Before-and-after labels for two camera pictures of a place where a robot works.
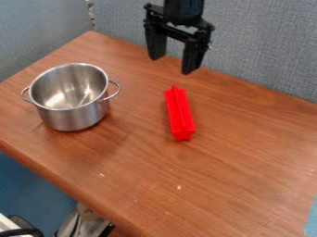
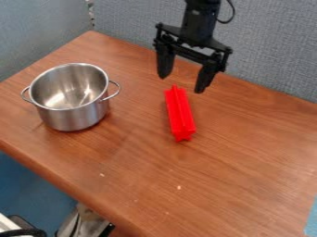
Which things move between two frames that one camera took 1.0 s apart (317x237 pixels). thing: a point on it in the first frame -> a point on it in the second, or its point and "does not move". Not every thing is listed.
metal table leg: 86,224 does not move
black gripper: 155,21 -> 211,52
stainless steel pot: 71,93 does not move
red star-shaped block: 179,113 does not move
